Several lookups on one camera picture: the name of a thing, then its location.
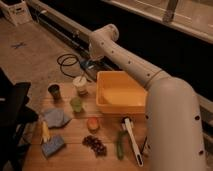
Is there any white cardboard box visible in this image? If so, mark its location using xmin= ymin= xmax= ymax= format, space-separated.
xmin=0 ymin=0 xmax=32 ymax=26

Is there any silver metal fork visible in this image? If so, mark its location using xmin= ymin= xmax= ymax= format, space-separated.
xmin=80 ymin=66 xmax=91 ymax=82

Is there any yellow banana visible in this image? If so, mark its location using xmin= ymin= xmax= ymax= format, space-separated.
xmin=42 ymin=121 xmax=50 ymax=143

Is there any blue sponge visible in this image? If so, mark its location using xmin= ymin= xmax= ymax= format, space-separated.
xmin=41 ymin=135 xmax=65 ymax=158

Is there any dark metal cup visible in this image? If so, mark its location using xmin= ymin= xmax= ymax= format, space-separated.
xmin=48 ymin=84 xmax=61 ymax=100

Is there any orange round fruit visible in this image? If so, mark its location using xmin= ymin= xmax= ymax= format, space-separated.
xmin=87 ymin=117 xmax=99 ymax=131

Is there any white paper cup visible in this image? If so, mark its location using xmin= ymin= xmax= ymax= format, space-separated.
xmin=73 ymin=76 xmax=87 ymax=95

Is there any yellow plastic bin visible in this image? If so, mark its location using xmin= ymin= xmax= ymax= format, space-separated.
xmin=96 ymin=71 xmax=147 ymax=114

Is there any blue grey cloth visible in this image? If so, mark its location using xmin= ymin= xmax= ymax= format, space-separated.
xmin=43 ymin=108 xmax=71 ymax=129

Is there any green cucumber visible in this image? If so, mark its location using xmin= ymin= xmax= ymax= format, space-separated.
xmin=116 ymin=131 xmax=127 ymax=160

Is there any green plastic cup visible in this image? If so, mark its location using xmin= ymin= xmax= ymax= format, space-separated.
xmin=70 ymin=97 xmax=82 ymax=112

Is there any black coiled cable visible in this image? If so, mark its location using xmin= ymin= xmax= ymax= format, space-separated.
xmin=56 ymin=53 xmax=81 ymax=79

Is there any white handled brush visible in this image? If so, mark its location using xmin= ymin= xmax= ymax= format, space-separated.
xmin=122 ymin=117 xmax=144 ymax=167

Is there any blue box on floor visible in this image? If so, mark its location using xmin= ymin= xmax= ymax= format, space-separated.
xmin=80 ymin=60 xmax=95 ymax=70

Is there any black chair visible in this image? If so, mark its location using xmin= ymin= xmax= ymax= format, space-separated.
xmin=0 ymin=67 xmax=38 ymax=171

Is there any dark grape bunch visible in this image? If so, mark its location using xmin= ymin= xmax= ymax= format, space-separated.
xmin=82 ymin=135 xmax=107 ymax=157

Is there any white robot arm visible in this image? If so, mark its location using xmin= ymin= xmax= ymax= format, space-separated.
xmin=89 ymin=24 xmax=206 ymax=171

